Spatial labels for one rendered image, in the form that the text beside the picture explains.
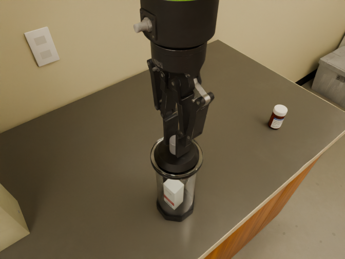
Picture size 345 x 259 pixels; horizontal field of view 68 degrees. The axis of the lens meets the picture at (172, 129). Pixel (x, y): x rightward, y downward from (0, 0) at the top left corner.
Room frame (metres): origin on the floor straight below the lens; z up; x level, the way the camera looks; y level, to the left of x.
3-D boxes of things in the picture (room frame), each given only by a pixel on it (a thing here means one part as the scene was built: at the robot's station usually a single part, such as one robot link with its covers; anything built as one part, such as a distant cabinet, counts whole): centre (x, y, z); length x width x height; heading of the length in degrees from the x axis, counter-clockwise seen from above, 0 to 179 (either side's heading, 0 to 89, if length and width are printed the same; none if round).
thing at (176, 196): (0.31, -0.01, 1.06); 0.11 x 0.11 x 0.21
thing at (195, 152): (0.31, -0.01, 1.18); 0.09 x 0.09 x 0.07
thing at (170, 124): (0.33, 0.00, 1.22); 0.03 x 0.01 x 0.07; 128
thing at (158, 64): (0.31, -0.01, 1.38); 0.08 x 0.07 x 0.09; 38
